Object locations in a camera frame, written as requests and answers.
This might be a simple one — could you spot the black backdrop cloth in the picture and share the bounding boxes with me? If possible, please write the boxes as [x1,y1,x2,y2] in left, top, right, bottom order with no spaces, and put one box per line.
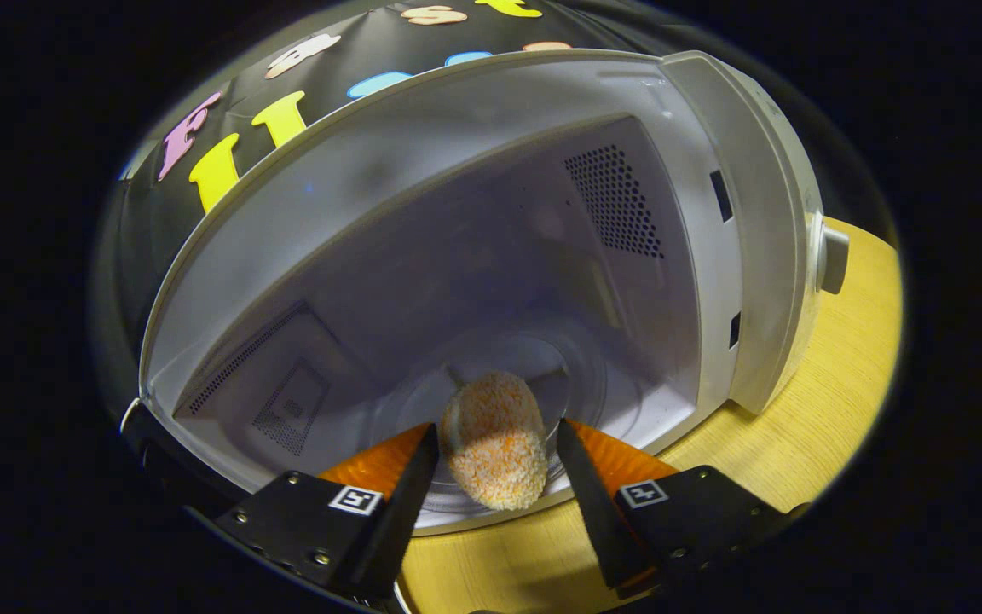
[92,0,892,410]

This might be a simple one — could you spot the breaded croquette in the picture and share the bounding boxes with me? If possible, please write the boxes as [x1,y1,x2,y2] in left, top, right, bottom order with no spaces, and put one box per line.
[440,369,550,512]

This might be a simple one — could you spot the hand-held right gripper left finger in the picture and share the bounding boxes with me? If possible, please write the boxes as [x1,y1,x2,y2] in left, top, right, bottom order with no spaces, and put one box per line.
[214,422,441,602]

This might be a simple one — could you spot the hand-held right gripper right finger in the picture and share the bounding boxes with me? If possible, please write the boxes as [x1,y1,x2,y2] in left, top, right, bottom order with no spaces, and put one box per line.
[555,418,807,600]

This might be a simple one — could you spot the white microwave oven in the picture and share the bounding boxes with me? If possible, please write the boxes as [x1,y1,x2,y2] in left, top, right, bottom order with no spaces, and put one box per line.
[120,49,850,538]

